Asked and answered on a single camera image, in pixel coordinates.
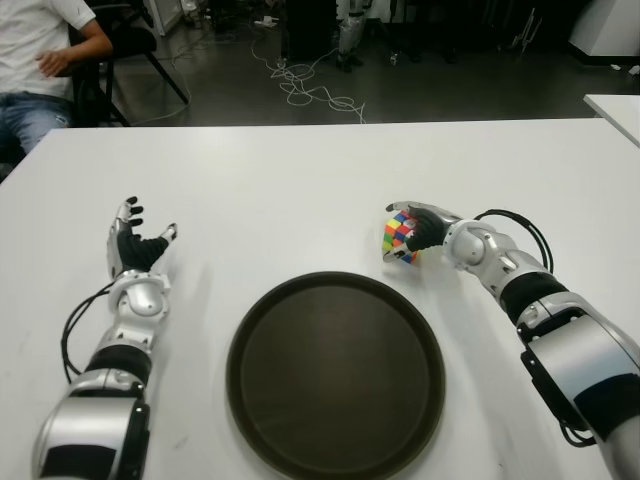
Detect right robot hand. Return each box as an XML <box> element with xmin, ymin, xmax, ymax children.
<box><xmin>382</xmin><ymin>199</ymin><xmax>465</xmax><ymax>264</ymax></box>

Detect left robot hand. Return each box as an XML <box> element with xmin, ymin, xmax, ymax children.
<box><xmin>105</xmin><ymin>195</ymin><xmax>180</xmax><ymax>276</ymax></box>

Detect multicoloured Rubik's cube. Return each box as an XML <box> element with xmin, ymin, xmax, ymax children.
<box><xmin>380</xmin><ymin>209</ymin><xmax>421</xmax><ymax>265</ymax></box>

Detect dark round plate tray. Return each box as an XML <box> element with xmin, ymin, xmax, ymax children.
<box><xmin>225</xmin><ymin>269</ymin><xmax>447</xmax><ymax>469</ymax></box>

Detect black chair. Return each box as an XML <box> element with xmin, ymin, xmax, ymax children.
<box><xmin>67</xmin><ymin>22</ymin><xmax>190</xmax><ymax>129</ymax></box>

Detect silver folding rack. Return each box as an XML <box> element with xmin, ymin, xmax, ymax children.
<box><xmin>509</xmin><ymin>5</ymin><xmax>544</xmax><ymax>54</ymax></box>

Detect white side table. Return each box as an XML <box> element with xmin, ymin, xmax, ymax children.
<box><xmin>583</xmin><ymin>92</ymin><xmax>640</xmax><ymax>146</ymax></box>

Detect black cabinet box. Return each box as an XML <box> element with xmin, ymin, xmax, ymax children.
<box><xmin>282</xmin><ymin>0</ymin><xmax>341</xmax><ymax>61</ymax></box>

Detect white framed glass cabinet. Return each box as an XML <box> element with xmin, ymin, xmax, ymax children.
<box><xmin>144</xmin><ymin>0</ymin><xmax>184</xmax><ymax>36</ymax></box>

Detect seated person white shirt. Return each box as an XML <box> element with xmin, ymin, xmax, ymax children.
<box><xmin>0</xmin><ymin>0</ymin><xmax>115</xmax><ymax>154</ymax></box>

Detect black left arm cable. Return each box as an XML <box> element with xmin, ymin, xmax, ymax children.
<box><xmin>60</xmin><ymin>282</ymin><xmax>119</xmax><ymax>377</ymax></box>

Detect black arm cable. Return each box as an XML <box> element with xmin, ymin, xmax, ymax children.
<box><xmin>472</xmin><ymin>208</ymin><xmax>556</xmax><ymax>274</ymax></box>
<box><xmin>60</xmin><ymin>282</ymin><xmax>119</xmax><ymax>377</ymax></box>

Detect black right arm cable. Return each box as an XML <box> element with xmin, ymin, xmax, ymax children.
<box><xmin>472</xmin><ymin>208</ymin><xmax>556</xmax><ymax>274</ymax></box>

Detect tangled white floor cable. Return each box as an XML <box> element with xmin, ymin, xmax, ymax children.
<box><xmin>249</xmin><ymin>34</ymin><xmax>367</xmax><ymax>124</ymax></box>

